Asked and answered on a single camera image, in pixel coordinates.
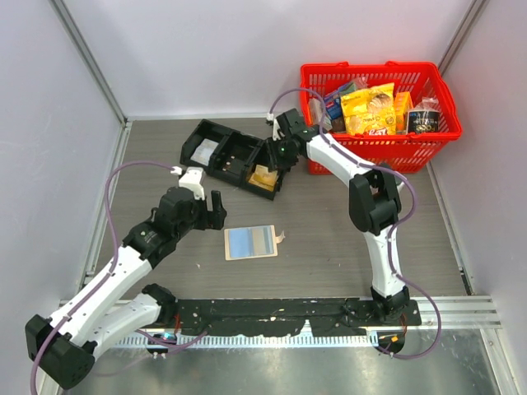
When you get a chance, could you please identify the beige leather card holder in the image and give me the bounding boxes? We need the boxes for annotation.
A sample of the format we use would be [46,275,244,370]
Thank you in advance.
[224,225,285,261]

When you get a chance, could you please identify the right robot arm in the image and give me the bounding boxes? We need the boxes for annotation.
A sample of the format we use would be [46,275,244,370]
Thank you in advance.
[266,109,409,325]

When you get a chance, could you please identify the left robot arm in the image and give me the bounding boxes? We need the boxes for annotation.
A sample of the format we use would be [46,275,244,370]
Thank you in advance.
[25,184,227,390]

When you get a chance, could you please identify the gold card in tray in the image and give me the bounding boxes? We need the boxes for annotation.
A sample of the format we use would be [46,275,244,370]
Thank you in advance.
[249,173,277,192]

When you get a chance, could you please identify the white cards in tray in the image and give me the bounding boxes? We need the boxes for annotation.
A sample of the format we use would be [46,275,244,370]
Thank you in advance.
[190,138,219,166]

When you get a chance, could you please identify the black three-compartment tray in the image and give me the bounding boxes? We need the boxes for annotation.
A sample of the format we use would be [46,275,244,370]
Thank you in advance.
[180,119,286,200]

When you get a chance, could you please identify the grey wrapped package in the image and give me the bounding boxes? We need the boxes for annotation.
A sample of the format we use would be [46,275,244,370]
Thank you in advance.
[309,98,333,132]

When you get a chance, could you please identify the brown chocolate box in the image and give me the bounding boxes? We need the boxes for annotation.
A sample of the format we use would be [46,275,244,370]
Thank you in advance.
[331,118,346,133]

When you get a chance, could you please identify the blue snack box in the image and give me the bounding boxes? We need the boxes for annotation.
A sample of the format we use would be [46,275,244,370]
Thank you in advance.
[324,91,343,120]

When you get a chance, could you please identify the yellow chips bag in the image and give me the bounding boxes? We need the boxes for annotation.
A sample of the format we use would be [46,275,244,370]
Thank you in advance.
[341,82,396,136]

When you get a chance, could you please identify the green sponge pack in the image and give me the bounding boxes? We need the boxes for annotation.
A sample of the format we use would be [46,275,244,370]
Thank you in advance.
[338,81,357,96]

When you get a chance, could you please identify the red plastic shopping basket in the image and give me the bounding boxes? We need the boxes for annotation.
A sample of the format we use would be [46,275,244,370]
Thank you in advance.
[300,62,462,174]

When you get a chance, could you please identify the orange snack box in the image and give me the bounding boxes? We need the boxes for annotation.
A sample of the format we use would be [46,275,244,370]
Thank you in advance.
[394,91,413,134]

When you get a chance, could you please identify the black round can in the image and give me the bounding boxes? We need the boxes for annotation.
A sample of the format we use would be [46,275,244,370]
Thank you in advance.
[407,109,440,134]

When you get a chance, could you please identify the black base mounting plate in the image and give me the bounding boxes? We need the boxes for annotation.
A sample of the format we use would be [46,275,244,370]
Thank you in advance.
[172,298,422,337]

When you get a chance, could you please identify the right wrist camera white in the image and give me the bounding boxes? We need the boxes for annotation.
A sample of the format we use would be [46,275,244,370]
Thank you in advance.
[266,112,284,141]

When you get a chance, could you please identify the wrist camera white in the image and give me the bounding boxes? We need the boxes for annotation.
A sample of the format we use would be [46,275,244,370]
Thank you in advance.
[266,112,284,141]
[170,166,206,201]

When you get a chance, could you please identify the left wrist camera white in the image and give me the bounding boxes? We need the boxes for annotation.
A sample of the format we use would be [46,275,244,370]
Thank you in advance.
[170,166,206,201]

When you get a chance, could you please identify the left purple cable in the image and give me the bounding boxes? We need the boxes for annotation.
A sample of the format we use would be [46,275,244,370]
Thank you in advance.
[29,160,211,395]

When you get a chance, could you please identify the purple cable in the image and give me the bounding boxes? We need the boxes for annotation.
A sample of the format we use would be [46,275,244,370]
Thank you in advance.
[267,86,444,363]
[29,160,211,395]

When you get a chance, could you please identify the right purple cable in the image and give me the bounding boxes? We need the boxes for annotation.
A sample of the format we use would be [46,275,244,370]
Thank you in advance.
[267,86,444,363]

